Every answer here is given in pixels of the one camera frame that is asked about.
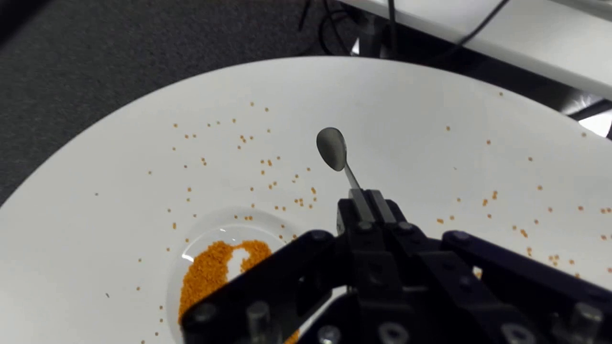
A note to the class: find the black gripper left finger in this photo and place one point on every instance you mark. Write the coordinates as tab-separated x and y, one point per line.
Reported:
299	288

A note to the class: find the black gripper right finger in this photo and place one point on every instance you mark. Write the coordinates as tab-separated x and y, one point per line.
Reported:
484	294

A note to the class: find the metal spoon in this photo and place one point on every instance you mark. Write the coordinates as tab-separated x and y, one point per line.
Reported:
331	148

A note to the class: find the glass bowl of orange grains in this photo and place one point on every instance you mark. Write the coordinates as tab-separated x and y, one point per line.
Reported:
211	269

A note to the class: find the scattered orange grains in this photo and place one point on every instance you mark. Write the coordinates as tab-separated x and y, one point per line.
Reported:
494	196

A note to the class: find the white robot mounting table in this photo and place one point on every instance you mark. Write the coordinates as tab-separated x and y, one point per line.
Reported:
541	45

